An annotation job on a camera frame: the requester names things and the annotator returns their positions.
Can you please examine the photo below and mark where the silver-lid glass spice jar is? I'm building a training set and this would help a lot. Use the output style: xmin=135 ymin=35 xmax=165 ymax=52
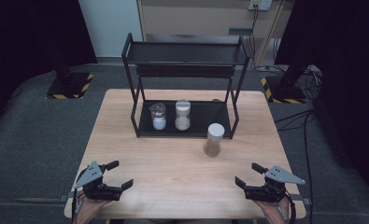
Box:
xmin=149 ymin=102 xmax=168 ymax=132

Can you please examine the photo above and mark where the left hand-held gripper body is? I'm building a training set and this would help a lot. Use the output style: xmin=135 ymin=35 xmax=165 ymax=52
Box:
xmin=75 ymin=161 xmax=124 ymax=202

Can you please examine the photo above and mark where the left hand-held gripper cable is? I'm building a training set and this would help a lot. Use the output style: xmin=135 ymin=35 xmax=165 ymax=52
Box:
xmin=71 ymin=174 xmax=88 ymax=224

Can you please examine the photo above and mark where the white-lid jar with brown powder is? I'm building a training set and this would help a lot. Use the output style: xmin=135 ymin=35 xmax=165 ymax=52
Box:
xmin=203 ymin=122 xmax=226 ymax=158

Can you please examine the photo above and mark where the black socket cable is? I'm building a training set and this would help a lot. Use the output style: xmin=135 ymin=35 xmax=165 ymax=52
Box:
xmin=248 ymin=7 xmax=278 ymax=72

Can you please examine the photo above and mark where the black floor cable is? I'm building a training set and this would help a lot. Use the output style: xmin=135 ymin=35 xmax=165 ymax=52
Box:
xmin=275 ymin=109 xmax=316 ymax=224

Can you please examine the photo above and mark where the white wall socket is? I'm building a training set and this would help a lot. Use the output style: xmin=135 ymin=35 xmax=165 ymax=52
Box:
xmin=248 ymin=0 xmax=273 ymax=11

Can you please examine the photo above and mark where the dark curtain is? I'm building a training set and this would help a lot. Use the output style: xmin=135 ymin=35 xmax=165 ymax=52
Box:
xmin=275 ymin=0 xmax=369 ymax=195
xmin=0 ymin=0 xmax=98 ymax=138

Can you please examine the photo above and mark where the tangle of cables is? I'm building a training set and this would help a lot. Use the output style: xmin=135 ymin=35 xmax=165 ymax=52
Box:
xmin=297 ymin=64 xmax=324 ymax=101

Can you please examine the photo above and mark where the person's right hand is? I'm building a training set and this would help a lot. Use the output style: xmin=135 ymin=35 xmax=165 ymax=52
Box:
xmin=254 ymin=197 xmax=292 ymax=224

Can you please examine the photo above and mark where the black stand with striped base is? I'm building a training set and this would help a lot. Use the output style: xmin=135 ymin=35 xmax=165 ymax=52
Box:
xmin=261 ymin=62 xmax=314 ymax=105
xmin=45 ymin=52 xmax=95 ymax=101

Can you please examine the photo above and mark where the hand-held gripper cable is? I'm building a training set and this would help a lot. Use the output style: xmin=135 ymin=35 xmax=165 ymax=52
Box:
xmin=71 ymin=174 xmax=88 ymax=224
xmin=284 ymin=189 xmax=298 ymax=224

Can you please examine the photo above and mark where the beige wooden cabinet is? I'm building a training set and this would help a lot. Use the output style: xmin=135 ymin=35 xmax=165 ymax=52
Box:
xmin=136 ymin=0 xmax=296 ymax=67

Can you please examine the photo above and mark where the white-lid jar with white powder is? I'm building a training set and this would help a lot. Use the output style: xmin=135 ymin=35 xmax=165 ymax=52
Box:
xmin=174 ymin=99 xmax=192 ymax=132

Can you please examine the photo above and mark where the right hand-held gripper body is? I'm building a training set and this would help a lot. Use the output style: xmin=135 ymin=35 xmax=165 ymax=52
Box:
xmin=243 ymin=164 xmax=306 ymax=204

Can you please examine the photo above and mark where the black metal two-tier rack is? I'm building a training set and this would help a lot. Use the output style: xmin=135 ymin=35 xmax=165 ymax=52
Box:
xmin=121 ymin=32 xmax=252 ymax=140

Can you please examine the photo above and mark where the person's left hand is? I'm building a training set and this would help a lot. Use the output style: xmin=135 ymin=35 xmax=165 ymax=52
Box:
xmin=74 ymin=196 xmax=112 ymax=224

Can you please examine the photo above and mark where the right hand-held gripper cable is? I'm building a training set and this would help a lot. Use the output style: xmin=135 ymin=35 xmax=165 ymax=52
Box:
xmin=284 ymin=189 xmax=298 ymax=224

